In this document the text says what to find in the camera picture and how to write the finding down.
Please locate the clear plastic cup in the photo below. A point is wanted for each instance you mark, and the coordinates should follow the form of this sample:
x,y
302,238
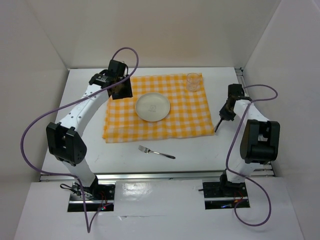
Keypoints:
x,y
193,81

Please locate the cream round plate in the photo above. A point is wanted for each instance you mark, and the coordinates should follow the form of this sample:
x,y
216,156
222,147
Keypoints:
x,y
152,107

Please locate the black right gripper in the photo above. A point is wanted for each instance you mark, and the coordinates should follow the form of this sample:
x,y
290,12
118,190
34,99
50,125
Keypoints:
x,y
227,116

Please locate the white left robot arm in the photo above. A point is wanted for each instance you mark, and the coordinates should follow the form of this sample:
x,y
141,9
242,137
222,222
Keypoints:
x,y
65,137

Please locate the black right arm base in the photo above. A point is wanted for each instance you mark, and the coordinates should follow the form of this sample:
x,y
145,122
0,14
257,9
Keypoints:
x,y
223,194

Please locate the silver fork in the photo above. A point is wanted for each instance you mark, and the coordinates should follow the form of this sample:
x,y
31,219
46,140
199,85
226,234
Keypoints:
x,y
149,151

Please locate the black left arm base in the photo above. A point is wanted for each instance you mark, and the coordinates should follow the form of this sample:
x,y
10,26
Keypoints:
x,y
102,200

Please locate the aluminium front rail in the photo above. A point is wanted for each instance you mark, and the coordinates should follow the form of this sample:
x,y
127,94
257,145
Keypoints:
x,y
266,171

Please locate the aluminium rail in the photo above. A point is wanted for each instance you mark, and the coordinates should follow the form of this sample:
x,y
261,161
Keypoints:
x,y
260,138
266,171

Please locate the aluminium right side rail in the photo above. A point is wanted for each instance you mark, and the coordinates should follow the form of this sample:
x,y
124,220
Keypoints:
x,y
260,138

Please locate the yellow white checkered cloth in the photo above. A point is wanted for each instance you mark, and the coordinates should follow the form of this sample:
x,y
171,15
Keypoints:
x,y
189,114

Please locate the silver table knife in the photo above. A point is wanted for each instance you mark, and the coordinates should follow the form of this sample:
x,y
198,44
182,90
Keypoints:
x,y
217,125

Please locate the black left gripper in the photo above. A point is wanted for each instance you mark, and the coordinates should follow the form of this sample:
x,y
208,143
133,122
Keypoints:
x,y
127,93

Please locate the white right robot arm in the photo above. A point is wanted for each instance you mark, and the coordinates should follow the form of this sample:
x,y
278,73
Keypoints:
x,y
260,140

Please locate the white front cover board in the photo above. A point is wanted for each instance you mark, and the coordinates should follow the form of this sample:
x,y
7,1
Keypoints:
x,y
161,210

